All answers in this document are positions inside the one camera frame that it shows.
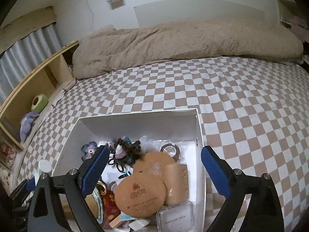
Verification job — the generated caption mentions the beige plastic lint roller holder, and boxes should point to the beige plastic lint roller holder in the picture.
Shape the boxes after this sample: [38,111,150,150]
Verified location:
[34,160,52,185]

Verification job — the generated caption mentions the round cork coaster with logo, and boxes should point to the round cork coaster with logo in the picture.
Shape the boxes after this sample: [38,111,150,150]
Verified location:
[115,172,166,218]

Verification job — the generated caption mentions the red small box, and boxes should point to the red small box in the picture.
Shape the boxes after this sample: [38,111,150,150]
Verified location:
[101,190,121,230]

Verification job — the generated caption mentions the wooden block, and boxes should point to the wooden block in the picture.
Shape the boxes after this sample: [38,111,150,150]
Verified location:
[109,215,124,228]

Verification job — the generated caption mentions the purple crochet flower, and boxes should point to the purple crochet flower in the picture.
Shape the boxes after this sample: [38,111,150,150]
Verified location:
[81,141,97,161]

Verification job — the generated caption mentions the clear acrylic box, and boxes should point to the clear acrylic box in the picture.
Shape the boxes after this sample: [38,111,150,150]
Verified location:
[156,200,194,232]

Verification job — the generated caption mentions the purple plush toy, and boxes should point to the purple plush toy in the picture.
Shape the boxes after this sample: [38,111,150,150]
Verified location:
[19,112,39,142]

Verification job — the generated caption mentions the tan leather card holder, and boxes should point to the tan leather card holder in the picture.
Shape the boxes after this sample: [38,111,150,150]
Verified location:
[164,163,189,205]

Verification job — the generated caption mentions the crochet hat doll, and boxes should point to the crochet hat doll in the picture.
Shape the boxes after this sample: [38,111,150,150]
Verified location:
[106,137,141,173]

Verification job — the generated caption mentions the checkered bed sheet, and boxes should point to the checkered bed sheet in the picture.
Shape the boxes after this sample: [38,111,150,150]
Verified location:
[18,57,308,231]

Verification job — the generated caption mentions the brown tape roll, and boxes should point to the brown tape roll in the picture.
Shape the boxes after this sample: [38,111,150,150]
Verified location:
[160,143,181,162]

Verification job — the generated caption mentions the green avocado plush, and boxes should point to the green avocado plush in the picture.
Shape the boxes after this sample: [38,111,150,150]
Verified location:
[31,94,49,114]

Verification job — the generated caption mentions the white storage box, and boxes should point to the white storage box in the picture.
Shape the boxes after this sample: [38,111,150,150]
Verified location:
[52,108,206,231]

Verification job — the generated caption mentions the wooden headboard shelf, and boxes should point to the wooden headboard shelf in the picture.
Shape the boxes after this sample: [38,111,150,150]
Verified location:
[1,41,79,150]

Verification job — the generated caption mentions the grey curtain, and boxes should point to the grey curtain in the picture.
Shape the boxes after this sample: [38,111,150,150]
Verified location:
[1,23,62,103]

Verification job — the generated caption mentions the beige quilted blanket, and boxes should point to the beige quilted blanket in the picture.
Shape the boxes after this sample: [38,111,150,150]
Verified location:
[72,19,303,80]

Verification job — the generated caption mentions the side clothes shelf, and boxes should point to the side clothes shelf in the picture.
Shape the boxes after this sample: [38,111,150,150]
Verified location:
[277,0,308,43]

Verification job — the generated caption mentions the floral drawstring pouch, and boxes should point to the floral drawstring pouch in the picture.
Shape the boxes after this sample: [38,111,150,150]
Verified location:
[85,187,103,224]

